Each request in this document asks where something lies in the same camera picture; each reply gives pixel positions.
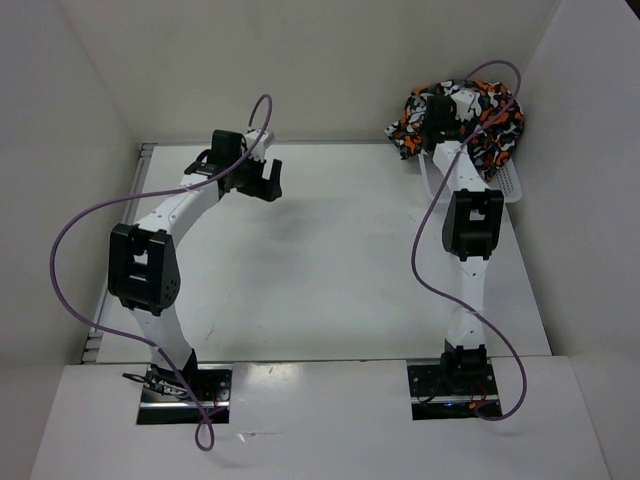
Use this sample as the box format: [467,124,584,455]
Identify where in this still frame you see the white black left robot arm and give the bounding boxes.
[108,130,282,400]

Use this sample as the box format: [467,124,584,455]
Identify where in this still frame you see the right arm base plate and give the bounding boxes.
[407,360,502,421]

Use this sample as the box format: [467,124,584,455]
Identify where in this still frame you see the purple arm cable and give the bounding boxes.
[410,59,530,422]
[48,94,274,452]

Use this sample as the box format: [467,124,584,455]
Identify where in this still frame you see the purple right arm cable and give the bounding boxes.
[410,59,530,422]

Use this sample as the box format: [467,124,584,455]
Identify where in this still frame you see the white plastic basket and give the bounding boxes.
[417,154,522,204]

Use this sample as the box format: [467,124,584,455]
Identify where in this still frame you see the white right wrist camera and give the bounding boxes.
[450,89,483,122]

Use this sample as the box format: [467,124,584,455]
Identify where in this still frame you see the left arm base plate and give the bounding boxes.
[123,364,233,426]

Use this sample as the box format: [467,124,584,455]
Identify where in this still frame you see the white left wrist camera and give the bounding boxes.
[244,129,274,160]

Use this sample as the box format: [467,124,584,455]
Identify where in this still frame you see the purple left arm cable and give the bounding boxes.
[48,94,274,452]

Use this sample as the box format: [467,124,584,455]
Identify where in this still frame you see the orange camouflage shorts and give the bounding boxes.
[384,79,525,181]

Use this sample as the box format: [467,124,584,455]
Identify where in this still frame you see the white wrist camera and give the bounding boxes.
[450,89,483,122]
[244,129,274,160]

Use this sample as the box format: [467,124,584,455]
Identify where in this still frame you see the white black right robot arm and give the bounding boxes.
[422,95,503,395]

